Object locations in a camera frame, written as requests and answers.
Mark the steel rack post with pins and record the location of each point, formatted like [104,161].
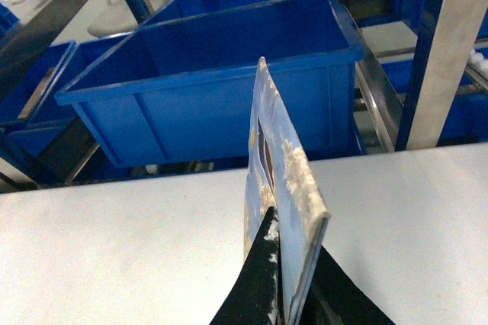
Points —
[447,32]

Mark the blue bin behind table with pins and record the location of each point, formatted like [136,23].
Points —
[179,88]

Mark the flower gift bag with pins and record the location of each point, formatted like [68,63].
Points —
[279,176]

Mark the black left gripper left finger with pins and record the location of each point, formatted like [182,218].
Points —
[254,297]

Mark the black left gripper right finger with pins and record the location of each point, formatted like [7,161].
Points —
[333,298]

